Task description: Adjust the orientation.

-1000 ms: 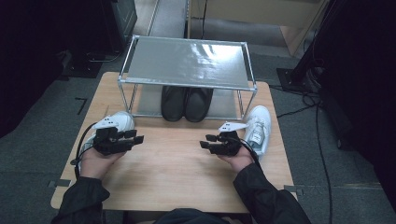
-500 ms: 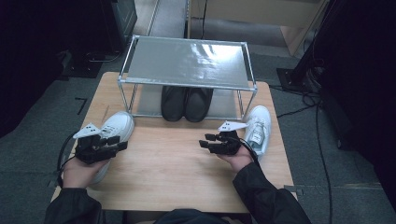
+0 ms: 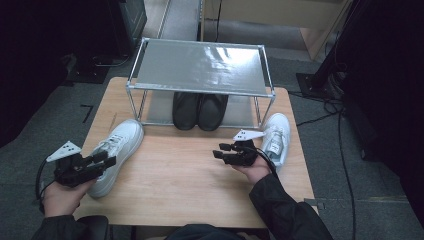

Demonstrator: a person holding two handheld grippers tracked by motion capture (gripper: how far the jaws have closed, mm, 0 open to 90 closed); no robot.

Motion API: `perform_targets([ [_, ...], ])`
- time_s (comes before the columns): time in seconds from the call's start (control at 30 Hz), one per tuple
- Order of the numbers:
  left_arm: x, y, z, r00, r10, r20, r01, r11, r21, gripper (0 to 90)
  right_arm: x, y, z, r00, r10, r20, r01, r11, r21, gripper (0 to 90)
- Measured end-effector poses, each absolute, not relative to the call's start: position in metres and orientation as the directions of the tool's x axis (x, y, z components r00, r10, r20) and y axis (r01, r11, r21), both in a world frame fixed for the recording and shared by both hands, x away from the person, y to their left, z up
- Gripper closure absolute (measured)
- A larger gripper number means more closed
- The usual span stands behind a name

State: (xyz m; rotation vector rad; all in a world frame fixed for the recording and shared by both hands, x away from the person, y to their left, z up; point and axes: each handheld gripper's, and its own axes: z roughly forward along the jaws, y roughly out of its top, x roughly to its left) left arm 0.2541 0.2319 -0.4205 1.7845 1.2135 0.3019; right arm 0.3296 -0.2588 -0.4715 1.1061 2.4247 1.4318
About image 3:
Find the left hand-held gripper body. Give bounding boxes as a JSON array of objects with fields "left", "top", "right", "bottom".
[{"left": 45, "top": 140, "right": 104, "bottom": 188}]

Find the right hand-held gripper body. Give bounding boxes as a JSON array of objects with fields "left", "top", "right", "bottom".
[{"left": 222, "top": 129, "right": 266, "bottom": 167}]

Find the white sneaker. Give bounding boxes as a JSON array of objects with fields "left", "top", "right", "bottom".
[
  {"left": 87, "top": 118, "right": 145, "bottom": 198},
  {"left": 260, "top": 112, "right": 292, "bottom": 173}
]

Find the black sandal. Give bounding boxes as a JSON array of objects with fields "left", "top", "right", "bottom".
[
  {"left": 172, "top": 92, "right": 202, "bottom": 131},
  {"left": 198, "top": 93, "right": 230, "bottom": 132}
]

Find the silver metal shoe rack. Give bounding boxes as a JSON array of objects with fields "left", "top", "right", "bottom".
[{"left": 125, "top": 37, "right": 277, "bottom": 130}]

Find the person's right hand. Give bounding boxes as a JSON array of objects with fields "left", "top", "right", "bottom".
[{"left": 231, "top": 154, "right": 273, "bottom": 186}]

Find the person's left hand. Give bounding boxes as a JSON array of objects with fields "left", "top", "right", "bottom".
[{"left": 42, "top": 178, "right": 98, "bottom": 218}]

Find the person's dark clothing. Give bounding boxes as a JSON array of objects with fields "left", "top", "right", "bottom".
[{"left": 164, "top": 223, "right": 248, "bottom": 240}]

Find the grey tape piece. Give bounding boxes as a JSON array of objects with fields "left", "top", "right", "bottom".
[{"left": 303, "top": 197, "right": 327, "bottom": 210}]

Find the black metal stand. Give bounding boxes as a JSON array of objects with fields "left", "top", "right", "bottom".
[{"left": 295, "top": 0, "right": 371, "bottom": 101}]

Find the dark cabinet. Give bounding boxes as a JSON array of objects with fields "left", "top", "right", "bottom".
[{"left": 109, "top": 0, "right": 148, "bottom": 58}]

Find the light wooden cabinet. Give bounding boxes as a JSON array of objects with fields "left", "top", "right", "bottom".
[{"left": 199, "top": 0, "right": 354, "bottom": 61}]

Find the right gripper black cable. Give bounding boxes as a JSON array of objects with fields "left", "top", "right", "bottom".
[{"left": 254, "top": 146, "right": 279, "bottom": 178}]

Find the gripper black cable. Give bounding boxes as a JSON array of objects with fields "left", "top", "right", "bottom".
[
  {"left": 34, "top": 158, "right": 56, "bottom": 204},
  {"left": 254, "top": 146, "right": 279, "bottom": 178}
]

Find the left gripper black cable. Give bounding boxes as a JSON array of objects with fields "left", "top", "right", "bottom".
[{"left": 34, "top": 158, "right": 56, "bottom": 204}]

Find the short black floor cable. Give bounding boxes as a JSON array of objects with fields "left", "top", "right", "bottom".
[{"left": 295, "top": 99, "right": 342, "bottom": 128}]

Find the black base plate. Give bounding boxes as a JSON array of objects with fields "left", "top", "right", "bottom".
[{"left": 66, "top": 54, "right": 111, "bottom": 84}]

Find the long black floor cable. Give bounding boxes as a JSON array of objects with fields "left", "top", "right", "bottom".
[{"left": 337, "top": 106, "right": 358, "bottom": 240}]

